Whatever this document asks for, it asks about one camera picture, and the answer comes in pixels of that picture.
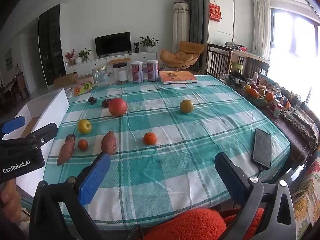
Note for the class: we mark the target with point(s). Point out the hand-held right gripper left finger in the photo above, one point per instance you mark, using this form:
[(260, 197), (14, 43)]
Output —
[(95, 177)]

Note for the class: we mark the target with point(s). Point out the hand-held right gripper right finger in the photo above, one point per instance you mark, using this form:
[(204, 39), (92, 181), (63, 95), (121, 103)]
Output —
[(230, 180)]

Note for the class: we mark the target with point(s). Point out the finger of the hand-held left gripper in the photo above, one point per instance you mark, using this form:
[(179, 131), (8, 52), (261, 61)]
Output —
[(13, 125), (43, 133)]

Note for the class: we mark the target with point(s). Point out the white cardboard box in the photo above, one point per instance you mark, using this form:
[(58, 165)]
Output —
[(50, 107)]

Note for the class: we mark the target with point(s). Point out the yellow apple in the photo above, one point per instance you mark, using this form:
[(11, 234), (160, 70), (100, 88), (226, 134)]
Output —
[(84, 126)]

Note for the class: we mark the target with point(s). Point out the dark brown water chestnut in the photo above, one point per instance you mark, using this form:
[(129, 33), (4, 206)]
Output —
[(106, 102), (92, 100)]

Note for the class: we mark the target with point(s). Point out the person's left hand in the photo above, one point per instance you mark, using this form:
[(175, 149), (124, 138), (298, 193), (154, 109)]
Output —
[(8, 197)]

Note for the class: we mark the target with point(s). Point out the long sweet potato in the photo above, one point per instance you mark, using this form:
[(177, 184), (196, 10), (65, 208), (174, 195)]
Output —
[(65, 150)]

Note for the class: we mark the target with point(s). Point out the small orange tangerine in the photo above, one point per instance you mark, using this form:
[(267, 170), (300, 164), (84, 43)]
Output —
[(83, 145)]

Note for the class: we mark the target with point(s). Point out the short sweet potato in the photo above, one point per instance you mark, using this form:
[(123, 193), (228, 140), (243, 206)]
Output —
[(108, 142)]

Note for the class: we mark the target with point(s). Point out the wooden side cabinet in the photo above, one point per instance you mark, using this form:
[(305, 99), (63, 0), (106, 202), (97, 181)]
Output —
[(15, 87)]

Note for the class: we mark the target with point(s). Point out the black smartphone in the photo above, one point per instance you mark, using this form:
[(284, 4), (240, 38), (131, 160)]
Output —
[(262, 147)]

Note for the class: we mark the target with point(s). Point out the teal white checked tablecloth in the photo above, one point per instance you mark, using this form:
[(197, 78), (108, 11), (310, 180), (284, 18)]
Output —
[(200, 130)]

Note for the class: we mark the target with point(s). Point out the fruit print packet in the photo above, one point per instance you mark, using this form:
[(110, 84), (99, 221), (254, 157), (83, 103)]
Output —
[(81, 88)]

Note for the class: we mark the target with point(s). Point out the brown cardboard box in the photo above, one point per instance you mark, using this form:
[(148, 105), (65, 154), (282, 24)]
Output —
[(66, 78)]

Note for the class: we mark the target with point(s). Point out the orange fuzzy clothing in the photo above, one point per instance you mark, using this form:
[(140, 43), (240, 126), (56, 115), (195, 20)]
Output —
[(190, 226)]

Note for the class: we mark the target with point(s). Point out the large red apple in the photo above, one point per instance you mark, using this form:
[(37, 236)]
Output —
[(117, 107)]

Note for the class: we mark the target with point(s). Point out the floral chair cover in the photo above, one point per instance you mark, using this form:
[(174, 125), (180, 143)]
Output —
[(307, 197)]

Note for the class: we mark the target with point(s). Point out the glass jar gold lid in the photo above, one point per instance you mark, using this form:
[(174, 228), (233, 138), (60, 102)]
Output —
[(100, 77)]

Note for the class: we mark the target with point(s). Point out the white round vase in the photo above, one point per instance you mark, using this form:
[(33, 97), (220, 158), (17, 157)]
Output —
[(78, 60)]

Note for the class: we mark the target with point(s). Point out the red flowers in vase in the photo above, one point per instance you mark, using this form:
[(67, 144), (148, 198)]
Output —
[(70, 56)]

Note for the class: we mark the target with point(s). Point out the white bottle red cap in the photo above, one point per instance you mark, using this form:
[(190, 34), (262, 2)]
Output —
[(277, 111), (274, 104)]

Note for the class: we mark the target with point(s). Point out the green pear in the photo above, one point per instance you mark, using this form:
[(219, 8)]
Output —
[(186, 106)]

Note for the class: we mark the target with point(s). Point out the leafy green potted plant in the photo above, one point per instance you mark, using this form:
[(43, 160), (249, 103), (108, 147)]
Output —
[(84, 54)]

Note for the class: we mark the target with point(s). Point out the woven basket of produce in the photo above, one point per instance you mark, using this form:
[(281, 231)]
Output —
[(257, 93)]

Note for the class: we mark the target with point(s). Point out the patterned woven table runner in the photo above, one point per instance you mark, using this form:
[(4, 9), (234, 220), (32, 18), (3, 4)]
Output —
[(300, 122)]

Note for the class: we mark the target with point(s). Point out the black display cabinet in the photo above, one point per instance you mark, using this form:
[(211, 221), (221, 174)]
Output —
[(51, 42)]

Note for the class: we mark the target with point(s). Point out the white television cabinet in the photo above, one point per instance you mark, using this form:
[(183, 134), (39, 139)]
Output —
[(110, 61)]

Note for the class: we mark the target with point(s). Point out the clear container black lid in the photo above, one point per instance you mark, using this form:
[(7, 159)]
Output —
[(121, 73)]

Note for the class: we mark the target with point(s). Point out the red white tin can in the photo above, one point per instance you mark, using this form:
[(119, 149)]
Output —
[(137, 72), (152, 70)]

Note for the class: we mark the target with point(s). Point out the yellow green small chair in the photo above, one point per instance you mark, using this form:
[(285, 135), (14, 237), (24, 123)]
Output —
[(236, 67)]

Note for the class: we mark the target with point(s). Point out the black television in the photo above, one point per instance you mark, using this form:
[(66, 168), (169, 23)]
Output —
[(113, 43)]

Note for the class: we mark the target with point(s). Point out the orange book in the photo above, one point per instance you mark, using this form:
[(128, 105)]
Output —
[(178, 77)]

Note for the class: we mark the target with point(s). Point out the dark wooden chair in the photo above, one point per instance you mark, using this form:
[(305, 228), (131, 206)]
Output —
[(252, 66), (217, 57)]

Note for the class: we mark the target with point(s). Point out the small green potted plant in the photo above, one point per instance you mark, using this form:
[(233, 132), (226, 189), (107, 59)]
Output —
[(136, 47)]

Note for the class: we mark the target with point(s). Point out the orange lounge chair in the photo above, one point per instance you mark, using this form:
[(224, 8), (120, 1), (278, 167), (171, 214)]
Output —
[(182, 55)]

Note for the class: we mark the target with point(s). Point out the large green potted plant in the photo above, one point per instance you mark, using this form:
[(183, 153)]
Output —
[(149, 42)]

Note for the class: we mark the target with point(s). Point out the large bright window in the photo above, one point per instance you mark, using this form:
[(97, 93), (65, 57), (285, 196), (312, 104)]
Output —
[(295, 42)]

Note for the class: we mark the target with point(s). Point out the white curtain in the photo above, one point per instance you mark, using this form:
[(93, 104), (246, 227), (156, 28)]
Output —
[(261, 25)]

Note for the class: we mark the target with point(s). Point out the cloth covered standing air conditioner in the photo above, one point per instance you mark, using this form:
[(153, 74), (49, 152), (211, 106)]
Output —
[(180, 27)]

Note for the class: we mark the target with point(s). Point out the grey curtain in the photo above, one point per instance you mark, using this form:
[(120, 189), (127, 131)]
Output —
[(195, 12)]

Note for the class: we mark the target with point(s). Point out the framed wall picture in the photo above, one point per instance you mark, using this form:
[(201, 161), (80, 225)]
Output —
[(8, 58)]

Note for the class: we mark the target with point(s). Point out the red wall hanging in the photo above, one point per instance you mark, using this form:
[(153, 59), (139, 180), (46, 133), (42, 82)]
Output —
[(215, 12)]

